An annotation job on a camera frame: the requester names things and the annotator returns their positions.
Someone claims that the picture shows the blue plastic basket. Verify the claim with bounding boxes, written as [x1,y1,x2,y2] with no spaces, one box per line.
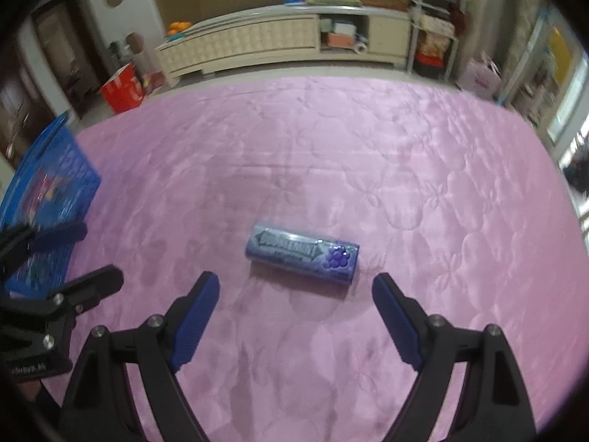
[0,111,102,295]

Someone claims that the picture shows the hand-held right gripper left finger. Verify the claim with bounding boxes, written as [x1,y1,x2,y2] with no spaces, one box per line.
[60,271,221,442]

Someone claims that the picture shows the pink gift bag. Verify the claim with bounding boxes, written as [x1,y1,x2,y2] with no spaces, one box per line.
[458,53,502,101]

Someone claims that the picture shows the pink quilted tablecloth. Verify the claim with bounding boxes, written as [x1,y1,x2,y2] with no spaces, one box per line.
[46,76,585,442]

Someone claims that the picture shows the purple chewing gum pack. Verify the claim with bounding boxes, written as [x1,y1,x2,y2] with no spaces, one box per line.
[245,221,360,286]

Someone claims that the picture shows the brown wooden door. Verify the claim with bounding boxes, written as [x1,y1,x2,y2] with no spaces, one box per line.
[32,0,93,120]

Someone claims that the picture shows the white metal rack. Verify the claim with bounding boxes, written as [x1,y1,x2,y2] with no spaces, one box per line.
[405,0,468,81]

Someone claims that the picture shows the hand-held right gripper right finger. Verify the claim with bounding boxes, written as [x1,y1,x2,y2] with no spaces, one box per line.
[372,273,537,442]

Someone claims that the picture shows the cream tv cabinet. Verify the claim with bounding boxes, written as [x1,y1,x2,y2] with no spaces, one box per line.
[154,4,412,88]

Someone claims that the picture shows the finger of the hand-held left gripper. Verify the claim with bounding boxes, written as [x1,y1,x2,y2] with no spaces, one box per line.
[0,221,88,268]
[48,266,123,316]

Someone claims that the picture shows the red paper bag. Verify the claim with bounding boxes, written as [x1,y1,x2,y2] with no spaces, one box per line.
[100,64,147,115]

